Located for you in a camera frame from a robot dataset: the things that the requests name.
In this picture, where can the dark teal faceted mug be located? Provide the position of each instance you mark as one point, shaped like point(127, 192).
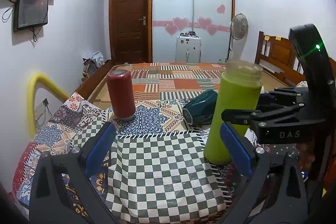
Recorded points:
point(200, 110)

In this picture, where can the green tumbler cup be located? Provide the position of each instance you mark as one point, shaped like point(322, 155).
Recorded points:
point(239, 92)

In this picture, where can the patchwork patterned tablecloth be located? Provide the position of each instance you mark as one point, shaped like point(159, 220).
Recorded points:
point(155, 170)

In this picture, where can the standing electric fan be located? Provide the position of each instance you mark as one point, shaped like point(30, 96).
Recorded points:
point(238, 29)

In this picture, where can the clothes pile on floor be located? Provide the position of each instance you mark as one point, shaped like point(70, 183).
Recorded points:
point(92, 62)

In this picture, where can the brown wooden door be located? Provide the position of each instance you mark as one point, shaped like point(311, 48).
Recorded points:
point(128, 31)

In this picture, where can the white small cabinet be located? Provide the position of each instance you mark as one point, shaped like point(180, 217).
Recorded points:
point(188, 48)

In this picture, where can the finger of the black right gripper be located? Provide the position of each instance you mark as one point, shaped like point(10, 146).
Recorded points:
point(284, 97)
point(245, 117)

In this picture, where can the red tumbler cup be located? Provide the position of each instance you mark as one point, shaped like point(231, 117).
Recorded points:
point(121, 94)

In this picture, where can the small black wall monitor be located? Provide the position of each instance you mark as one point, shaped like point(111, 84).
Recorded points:
point(30, 14)

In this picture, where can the frosted sliding wardrobe doors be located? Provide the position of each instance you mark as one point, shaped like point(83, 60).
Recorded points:
point(209, 19)

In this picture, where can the striped patchwork bed quilt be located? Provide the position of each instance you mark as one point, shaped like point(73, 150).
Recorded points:
point(172, 81)

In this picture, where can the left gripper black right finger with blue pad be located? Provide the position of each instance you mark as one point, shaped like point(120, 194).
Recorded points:
point(273, 192)

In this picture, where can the wooden bed headboard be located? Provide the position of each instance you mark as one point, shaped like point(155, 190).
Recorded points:
point(276, 55)

